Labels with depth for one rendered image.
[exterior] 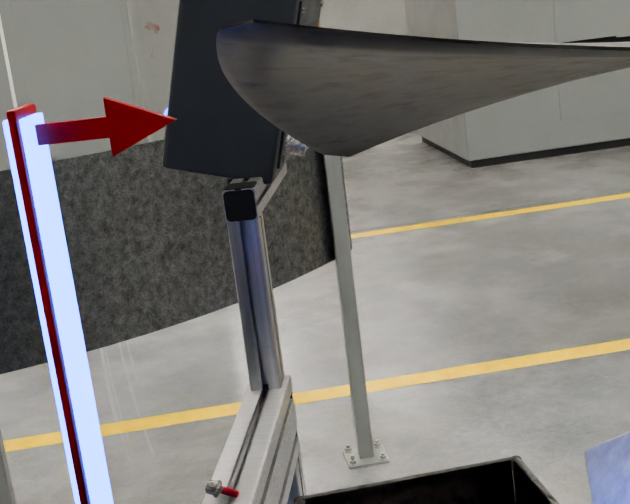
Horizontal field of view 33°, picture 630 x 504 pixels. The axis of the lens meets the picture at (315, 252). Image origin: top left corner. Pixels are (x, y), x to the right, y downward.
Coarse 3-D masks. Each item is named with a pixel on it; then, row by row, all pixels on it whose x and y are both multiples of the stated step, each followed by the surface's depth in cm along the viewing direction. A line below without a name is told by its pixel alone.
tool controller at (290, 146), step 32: (192, 0) 98; (224, 0) 97; (256, 0) 97; (288, 0) 97; (320, 0) 119; (192, 32) 98; (192, 64) 99; (192, 96) 100; (224, 96) 100; (192, 128) 101; (224, 128) 100; (256, 128) 100; (192, 160) 101; (224, 160) 101; (256, 160) 101
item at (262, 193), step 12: (240, 180) 100; (252, 180) 100; (276, 180) 110; (228, 192) 96; (240, 192) 96; (252, 192) 96; (264, 192) 103; (228, 204) 96; (240, 204) 96; (252, 204) 96; (264, 204) 101; (228, 216) 97; (240, 216) 97; (252, 216) 96
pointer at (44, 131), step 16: (112, 112) 42; (128, 112) 42; (144, 112) 42; (48, 128) 43; (64, 128) 43; (80, 128) 43; (96, 128) 43; (112, 128) 43; (128, 128) 43; (144, 128) 43; (160, 128) 42; (48, 144) 43; (112, 144) 43; (128, 144) 43
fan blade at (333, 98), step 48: (240, 48) 34; (288, 48) 34; (336, 48) 34; (384, 48) 33; (432, 48) 33; (480, 48) 33; (528, 48) 33; (576, 48) 33; (624, 48) 34; (288, 96) 43; (336, 96) 44; (384, 96) 45; (432, 96) 46; (480, 96) 48; (336, 144) 52
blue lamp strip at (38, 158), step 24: (24, 120) 42; (24, 144) 42; (48, 168) 44; (48, 192) 44; (48, 216) 44; (48, 240) 43; (48, 264) 44; (72, 288) 46; (72, 312) 45; (72, 336) 45; (72, 360) 45; (72, 384) 45; (96, 432) 47; (96, 456) 47; (96, 480) 46
